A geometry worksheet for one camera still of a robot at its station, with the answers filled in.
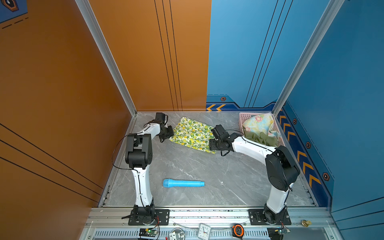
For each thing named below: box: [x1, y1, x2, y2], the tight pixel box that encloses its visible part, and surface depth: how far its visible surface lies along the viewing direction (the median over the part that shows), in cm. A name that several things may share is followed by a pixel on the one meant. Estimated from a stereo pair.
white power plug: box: [169, 227, 186, 240], surface depth 64 cm
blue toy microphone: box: [163, 178, 205, 188], surface depth 83 cm
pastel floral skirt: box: [242, 112, 281, 140], surface depth 107 cm
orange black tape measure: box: [232, 223, 245, 240], surface depth 69 cm
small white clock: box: [197, 223, 212, 240], surface depth 70 cm
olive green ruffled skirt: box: [242, 127, 279, 147], surface depth 98 cm
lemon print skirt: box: [169, 116, 217, 154], surface depth 105 cm
